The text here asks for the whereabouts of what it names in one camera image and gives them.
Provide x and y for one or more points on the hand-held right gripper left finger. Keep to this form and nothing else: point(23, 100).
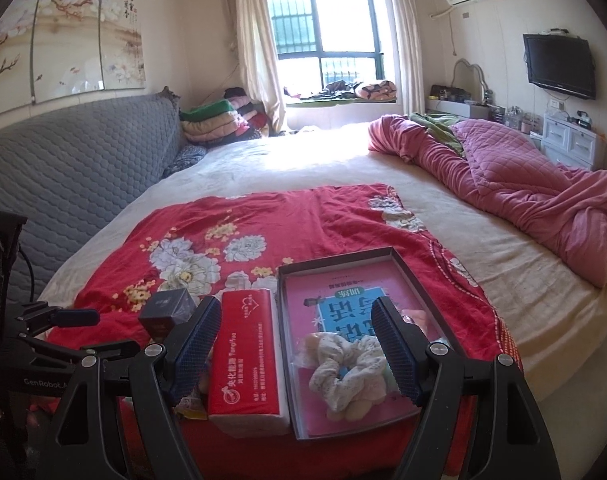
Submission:
point(196, 350)

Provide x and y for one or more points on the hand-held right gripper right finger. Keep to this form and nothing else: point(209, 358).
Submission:
point(396, 355)

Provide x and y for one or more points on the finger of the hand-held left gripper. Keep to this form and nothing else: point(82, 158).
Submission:
point(76, 317)
point(113, 348)

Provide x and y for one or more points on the peach sponge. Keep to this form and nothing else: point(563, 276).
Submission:
point(418, 325)

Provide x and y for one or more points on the red tissue pack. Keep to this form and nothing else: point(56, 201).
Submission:
point(243, 350)

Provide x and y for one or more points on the white floral scrunchie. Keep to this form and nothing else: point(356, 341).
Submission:
point(323, 385)

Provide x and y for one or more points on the black cube box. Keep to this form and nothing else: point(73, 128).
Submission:
point(163, 310)

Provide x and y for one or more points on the yellow white snack packet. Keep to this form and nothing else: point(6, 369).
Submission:
point(196, 410)

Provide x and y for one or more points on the pink book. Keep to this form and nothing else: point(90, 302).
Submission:
point(306, 290)

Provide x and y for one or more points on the red floral blanket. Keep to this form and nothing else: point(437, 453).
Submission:
point(283, 220)

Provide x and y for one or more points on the grey quilted headboard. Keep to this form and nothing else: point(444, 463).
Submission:
point(83, 160)

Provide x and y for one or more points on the dark patterned pillow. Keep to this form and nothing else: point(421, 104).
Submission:
point(186, 159)

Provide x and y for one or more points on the bed with cream sheet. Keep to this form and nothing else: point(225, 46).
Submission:
point(308, 160)

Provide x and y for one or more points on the pink folded quilt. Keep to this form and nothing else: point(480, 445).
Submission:
point(216, 135)

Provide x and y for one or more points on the beige folded quilt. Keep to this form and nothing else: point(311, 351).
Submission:
point(211, 122)

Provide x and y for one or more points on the green cloth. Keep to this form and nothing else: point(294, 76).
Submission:
point(436, 127)

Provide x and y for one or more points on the green folded blanket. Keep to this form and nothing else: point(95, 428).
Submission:
point(208, 110)

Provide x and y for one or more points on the pile of dark clothes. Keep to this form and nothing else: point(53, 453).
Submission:
point(246, 110)

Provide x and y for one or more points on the dressing table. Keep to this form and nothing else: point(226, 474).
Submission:
point(463, 107)

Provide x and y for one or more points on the patterned cushion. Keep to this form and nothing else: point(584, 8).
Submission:
point(377, 91)

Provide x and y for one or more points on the cluster of cosmetic bottles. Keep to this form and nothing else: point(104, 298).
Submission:
point(523, 120)

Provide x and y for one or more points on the dark clothes on sill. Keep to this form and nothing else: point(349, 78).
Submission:
point(333, 90)

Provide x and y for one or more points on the white drawer cabinet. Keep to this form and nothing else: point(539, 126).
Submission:
point(573, 140)

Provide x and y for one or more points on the dressing table mirror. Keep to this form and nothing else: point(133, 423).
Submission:
point(467, 80)

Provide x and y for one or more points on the cream curtain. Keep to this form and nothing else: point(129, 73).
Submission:
point(407, 45)
point(258, 50)

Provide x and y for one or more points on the barred window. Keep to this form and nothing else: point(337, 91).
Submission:
point(328, 30)

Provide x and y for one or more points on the floral wall painting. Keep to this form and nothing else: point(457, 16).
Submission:
point(58, 35)

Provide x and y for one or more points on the black wall television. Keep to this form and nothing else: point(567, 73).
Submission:
point(558, 65)

